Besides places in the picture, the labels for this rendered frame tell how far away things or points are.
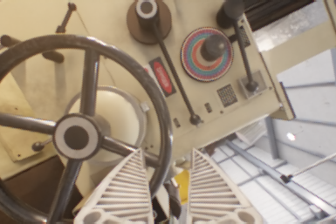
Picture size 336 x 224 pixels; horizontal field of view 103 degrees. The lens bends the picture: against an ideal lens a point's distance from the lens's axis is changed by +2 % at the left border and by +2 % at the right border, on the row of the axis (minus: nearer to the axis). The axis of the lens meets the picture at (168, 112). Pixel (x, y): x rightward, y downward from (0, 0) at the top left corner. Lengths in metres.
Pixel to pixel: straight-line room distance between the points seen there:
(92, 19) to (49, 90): 0.28
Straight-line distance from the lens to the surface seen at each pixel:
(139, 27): 0.52
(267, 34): 1.50
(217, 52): 0.43
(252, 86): 0.50
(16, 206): 0.42
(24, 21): 0.72
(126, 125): 0.38
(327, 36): 1.84
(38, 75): 0.65
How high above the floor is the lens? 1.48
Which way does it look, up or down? 1 degrees down
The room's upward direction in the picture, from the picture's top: 64 degrees clockwise
